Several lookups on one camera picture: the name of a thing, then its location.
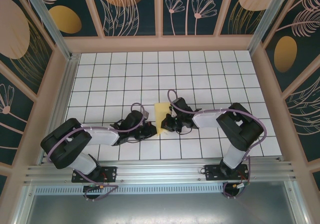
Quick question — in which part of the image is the grey metal sheet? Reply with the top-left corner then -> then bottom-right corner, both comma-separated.
23,193 -> 301,224

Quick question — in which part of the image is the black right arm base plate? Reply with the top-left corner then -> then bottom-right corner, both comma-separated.
204,164 -> 250,182

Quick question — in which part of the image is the aluminium side rail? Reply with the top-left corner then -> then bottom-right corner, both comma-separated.
38,54 -> 81,165

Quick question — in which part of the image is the long aluminium base rail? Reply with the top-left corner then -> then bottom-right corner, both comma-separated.
23,160 -> 297,185

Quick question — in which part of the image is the aluminium corner post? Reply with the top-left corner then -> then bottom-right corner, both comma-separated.
19,0 -> 74,60
248,0 -> 293,57

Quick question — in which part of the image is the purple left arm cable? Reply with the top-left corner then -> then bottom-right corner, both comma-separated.
46,102 -> 146,202

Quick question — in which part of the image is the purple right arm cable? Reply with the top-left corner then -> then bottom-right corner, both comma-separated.
166,89 -> 266,200

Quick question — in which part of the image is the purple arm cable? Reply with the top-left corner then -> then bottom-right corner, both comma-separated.
166,89 -> 266,200
46,102 -> 146,202

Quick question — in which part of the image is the slotted grey cable duct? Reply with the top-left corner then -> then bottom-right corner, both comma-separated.
34,186 -> 227,195

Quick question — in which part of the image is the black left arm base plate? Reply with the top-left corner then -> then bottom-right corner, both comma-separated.
71,166 -> 118,184

